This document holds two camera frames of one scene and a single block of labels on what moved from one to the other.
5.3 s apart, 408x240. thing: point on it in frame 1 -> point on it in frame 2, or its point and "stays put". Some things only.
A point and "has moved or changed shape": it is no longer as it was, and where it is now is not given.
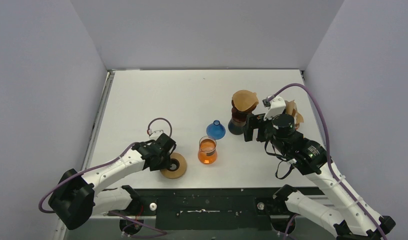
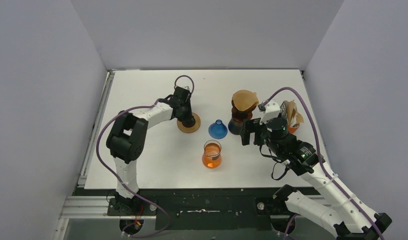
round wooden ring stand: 178,168 -> 192,129
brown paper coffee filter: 243,100 stays put
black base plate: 217,209 stays put
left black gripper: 165,152 -> 186,112
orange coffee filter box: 291,109 stays put
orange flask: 207,152 has moved or changed shape
